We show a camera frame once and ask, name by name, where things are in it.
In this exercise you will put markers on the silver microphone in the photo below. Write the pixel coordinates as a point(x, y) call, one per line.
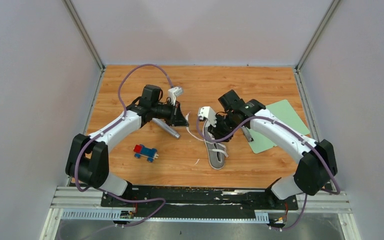
point(162, 124)

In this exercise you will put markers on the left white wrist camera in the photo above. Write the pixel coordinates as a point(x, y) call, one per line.
point(173, 93)

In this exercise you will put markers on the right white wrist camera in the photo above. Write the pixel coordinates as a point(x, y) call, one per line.
point(206, 113)

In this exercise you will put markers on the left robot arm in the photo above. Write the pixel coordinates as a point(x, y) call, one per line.
point(88, 159)

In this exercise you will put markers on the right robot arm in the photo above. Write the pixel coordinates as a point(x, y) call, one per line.
point(316, 161)

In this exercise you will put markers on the grey canvas sneaker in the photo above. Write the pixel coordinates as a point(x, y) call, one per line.
point(217, 152)

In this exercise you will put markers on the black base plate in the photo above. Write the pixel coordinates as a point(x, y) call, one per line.
point(200, 202)

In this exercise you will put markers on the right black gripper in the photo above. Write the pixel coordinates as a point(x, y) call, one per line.
point(217, 133)

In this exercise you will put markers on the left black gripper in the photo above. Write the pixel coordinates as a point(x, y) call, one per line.
point(176, 118)

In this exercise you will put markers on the green clipboard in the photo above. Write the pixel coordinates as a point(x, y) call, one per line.
point(282, 127)

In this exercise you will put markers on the blue red toy car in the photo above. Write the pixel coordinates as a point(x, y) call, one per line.
point(150, 154)

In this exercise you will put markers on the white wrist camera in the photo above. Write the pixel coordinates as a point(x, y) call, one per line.
point(173, 93)
point(206, 113)

